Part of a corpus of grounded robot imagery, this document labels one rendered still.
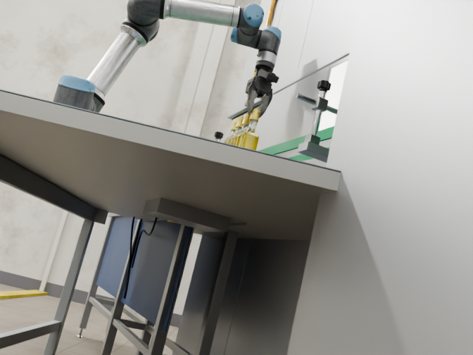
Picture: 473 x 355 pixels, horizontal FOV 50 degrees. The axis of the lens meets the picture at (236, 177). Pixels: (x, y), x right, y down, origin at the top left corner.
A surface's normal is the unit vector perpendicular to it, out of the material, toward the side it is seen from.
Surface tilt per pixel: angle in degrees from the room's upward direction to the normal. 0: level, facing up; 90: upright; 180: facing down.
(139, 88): 90
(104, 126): 90
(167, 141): 90
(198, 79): 90
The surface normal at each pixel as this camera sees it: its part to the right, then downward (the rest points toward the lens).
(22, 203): 0.03, -0.20
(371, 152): -0.89, -0.29
